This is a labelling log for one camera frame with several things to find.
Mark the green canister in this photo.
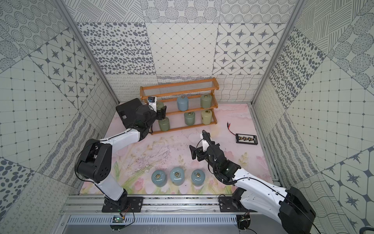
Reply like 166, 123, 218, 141
158, 117, 170, 132
156, 101, 165, 111
200, 94, 212, 109
184, 112, 195, 126

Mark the blue canister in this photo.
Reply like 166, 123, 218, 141
177, 96, 189, 112
170, 167, 185, 186
151, 170, 167, 187
191, 169, 206, 187

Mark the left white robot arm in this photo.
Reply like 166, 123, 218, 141
75, 103, 167, 211

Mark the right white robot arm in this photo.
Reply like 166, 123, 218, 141
190, 140, 316, 234

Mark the wooden three-tier shelf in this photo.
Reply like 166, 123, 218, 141
140, 78, 220, 134

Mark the black plastic case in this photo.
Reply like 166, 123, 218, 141
116, 98, 142, 129

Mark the black terminal board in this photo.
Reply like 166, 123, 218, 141
236, 134, 258, 145

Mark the floral pink table mat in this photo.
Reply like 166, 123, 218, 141
111, 104, 272, 195

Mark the pale yellow canister bottom right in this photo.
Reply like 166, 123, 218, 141
201, 110, 212, 125

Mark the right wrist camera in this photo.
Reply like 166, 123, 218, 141
201, 130, 211, 152

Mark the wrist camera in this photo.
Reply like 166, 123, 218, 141
147, 96, 157, 112
201, 130, 211, 152

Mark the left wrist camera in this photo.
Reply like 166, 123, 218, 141
147, 96, 157, 112

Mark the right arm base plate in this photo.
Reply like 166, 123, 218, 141
218, 196, 248, 213

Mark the aluminium mounting rail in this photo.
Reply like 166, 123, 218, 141
60, 194, 240, 215

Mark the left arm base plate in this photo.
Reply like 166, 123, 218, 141
101, 197, 144, 213

